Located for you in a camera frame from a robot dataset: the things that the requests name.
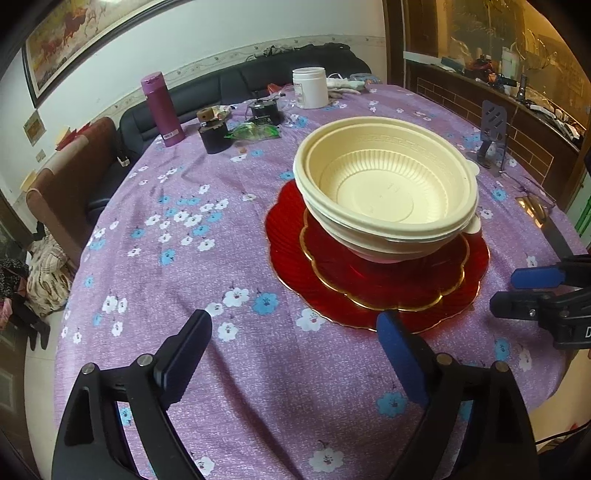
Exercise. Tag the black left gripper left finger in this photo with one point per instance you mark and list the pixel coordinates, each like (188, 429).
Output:
(91, 443)

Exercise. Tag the wooden cabinet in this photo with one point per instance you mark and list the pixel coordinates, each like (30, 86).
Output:
(459, 54)

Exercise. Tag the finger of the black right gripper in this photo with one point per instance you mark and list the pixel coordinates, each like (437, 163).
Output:
(549, 310)
(545, 276)

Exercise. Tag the black small round container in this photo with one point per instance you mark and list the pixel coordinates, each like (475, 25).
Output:
(266, 111)

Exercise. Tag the magenta thermos bottle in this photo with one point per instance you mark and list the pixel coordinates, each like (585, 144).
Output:
(161, 107)

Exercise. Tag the grey phone stand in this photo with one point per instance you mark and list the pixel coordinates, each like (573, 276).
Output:
(493, 134)

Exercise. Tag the white plastic jar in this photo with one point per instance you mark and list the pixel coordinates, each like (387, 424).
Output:
(310, 87)

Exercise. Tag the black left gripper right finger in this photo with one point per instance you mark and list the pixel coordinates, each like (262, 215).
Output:
(498, 442)

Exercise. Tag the white gloves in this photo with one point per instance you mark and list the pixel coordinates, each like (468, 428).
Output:
(345, 85)

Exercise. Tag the eyeglasses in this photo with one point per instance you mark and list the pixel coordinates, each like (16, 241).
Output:
(525, 186)

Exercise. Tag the cream plastic bowl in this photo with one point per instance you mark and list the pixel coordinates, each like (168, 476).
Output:
(381, 250)
(388, 178)

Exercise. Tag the patterned blanket pile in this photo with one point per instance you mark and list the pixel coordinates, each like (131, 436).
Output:
(50, 277)

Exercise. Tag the green plastic wrapper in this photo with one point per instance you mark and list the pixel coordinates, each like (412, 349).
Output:
(252, 131)

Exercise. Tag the brown armchair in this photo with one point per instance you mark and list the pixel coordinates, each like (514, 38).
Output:
(61, 193)

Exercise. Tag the snack packet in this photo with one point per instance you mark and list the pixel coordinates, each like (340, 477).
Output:
(222, 112)

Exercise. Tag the framed horse painting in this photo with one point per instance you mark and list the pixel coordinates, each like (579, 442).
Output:
(71, 31)

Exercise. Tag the large red flower plate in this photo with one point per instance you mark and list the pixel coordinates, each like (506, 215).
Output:
(283, 227)

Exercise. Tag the small red flower plate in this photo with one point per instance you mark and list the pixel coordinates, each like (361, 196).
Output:
(411, 285)

